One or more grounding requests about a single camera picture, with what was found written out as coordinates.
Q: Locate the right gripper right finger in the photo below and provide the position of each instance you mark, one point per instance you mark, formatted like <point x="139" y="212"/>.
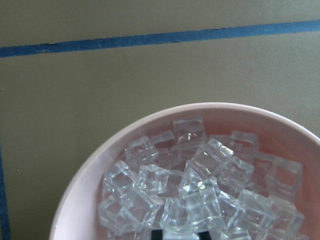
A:
<point x="204" y="235"/>

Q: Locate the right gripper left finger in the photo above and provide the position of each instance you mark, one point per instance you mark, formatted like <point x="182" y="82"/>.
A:
<point x="156" y="235"/>

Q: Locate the clear ice cubes pile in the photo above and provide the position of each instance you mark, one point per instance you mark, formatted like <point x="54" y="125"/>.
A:
<point x="184" y="181"/>

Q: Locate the pink bowl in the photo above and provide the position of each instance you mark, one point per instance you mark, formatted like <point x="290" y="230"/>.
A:
<point x="76" y="217"/>

